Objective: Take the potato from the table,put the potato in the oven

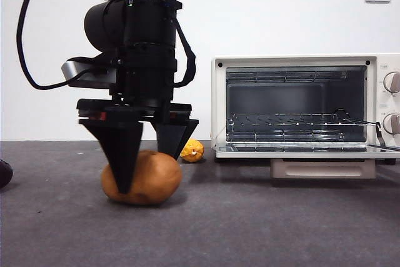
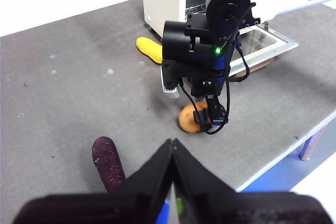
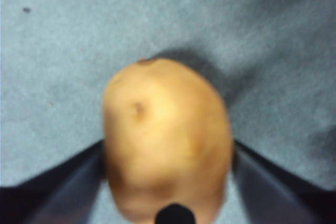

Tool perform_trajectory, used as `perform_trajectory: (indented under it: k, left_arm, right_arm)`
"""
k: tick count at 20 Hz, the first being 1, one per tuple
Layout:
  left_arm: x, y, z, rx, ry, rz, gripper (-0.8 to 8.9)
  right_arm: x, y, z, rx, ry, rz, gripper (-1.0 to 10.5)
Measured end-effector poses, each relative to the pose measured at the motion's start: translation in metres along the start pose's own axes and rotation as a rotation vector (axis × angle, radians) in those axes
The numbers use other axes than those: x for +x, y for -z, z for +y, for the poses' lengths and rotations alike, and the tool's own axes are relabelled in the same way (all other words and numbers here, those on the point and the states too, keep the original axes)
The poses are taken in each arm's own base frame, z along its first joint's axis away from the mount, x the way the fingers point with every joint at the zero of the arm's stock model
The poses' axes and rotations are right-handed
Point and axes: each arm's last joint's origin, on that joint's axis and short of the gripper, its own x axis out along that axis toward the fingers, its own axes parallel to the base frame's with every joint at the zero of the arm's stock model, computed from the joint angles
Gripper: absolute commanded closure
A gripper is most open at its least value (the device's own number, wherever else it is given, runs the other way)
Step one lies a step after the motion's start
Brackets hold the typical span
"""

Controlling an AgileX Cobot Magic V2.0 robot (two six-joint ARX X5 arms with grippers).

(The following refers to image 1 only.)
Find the brown potato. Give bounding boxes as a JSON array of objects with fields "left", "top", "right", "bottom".
[{"left": 100, "top": 149, "right": 183, "bottom": 206}]

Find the glass oven door beige handle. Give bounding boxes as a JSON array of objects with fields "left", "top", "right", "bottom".
[{"left": 214, "top": 143, "right": 400, "bottom": 180}]

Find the metal oven heater guard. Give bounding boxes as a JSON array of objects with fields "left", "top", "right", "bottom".
[{"left": 225, "top": 69, "right": 348, "bottom": 84}]

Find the cream toaster oven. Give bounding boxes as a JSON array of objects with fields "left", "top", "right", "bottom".
[{"left": 211, "top": 53, "right": 400, "bottom": 165}]

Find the beige oven control knob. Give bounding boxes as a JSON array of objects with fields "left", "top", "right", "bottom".
[
  {"left": 383, "top": 72, "right": 400, "bottom": 94},
  {"left": 382, "top": 113, "right": 400, "bottom": 135}
]

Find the yellow corn cob piece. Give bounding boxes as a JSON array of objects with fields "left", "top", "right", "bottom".
[{"left": 180, "top": 138, "right": 204, "bottom": 164}]

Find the dark purple eggplant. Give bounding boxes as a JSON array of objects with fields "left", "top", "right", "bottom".
[{"left": 0, "top": 159, "right": 14, "bottom": 189}]

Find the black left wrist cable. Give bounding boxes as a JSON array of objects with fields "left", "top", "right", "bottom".
[{"left": 172, "top": 19, "right": 197, "bottom": 89}]

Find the pale grey left wrist camera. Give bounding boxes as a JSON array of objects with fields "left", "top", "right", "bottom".
[{"left": 61, "top": 56, "right": 110, "bottom": 89}]

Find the metal wire oven rack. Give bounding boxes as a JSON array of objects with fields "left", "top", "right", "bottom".
[{"left": 225, "top": 109, "right": 381, "bottom": 143}]

